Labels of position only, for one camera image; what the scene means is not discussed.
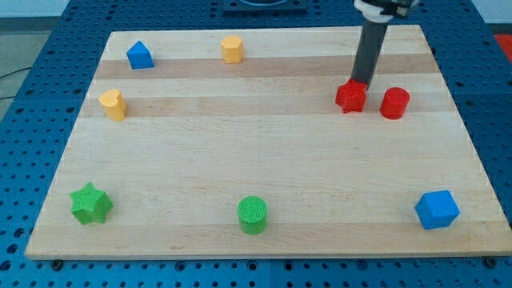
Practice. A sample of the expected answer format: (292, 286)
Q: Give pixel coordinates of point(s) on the red star block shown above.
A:
(351, 96)

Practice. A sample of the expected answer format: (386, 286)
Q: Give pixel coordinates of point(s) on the blue triangle block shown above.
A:
(139, 56)

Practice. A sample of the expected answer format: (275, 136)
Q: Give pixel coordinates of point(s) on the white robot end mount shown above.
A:
(382, 11)

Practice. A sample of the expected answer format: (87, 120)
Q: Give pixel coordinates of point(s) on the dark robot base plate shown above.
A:
(263, 6)

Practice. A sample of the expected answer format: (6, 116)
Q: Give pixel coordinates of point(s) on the green cylinder block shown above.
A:
(252, 212)

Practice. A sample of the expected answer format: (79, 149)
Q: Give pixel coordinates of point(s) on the blue cube block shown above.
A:
(437, 209)

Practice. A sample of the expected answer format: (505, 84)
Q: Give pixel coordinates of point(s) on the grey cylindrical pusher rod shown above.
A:
(368, 51)

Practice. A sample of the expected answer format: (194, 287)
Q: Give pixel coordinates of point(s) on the yellow hexagon block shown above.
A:
(232, 49)

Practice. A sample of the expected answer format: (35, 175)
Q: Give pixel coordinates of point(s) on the yellow heart block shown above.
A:
(113, 104)

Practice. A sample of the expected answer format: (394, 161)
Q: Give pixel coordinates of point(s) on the green star block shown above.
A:
(90, 204)

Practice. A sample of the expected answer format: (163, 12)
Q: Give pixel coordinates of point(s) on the red cylinder block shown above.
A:
(394, 103)

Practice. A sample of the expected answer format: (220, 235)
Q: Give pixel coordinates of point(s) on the wooden board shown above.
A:
(200, 135)

